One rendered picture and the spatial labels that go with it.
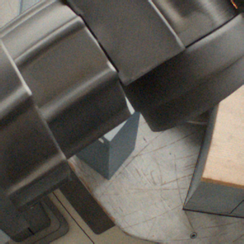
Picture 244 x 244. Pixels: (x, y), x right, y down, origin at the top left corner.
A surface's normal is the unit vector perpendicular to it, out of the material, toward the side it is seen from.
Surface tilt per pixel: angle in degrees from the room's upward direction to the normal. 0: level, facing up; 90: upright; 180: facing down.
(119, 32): 21
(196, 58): 29
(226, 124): 0
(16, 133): 34
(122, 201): 0
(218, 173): 0
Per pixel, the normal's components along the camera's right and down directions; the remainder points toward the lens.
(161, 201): 0.03, -0.28
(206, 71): 0.00, 0.16
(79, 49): 0.22, 0.00
